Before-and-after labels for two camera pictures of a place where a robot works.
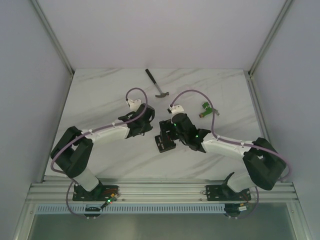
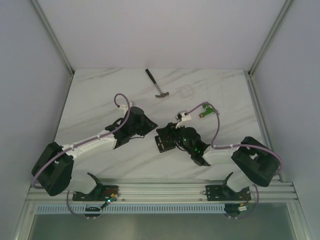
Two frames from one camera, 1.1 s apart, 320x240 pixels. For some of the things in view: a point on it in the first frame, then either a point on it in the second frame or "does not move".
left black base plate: [98, 193] does not move
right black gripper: [165, 126] → [170, 129]
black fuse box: [164, 145] does not move
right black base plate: [225, 193] does not move
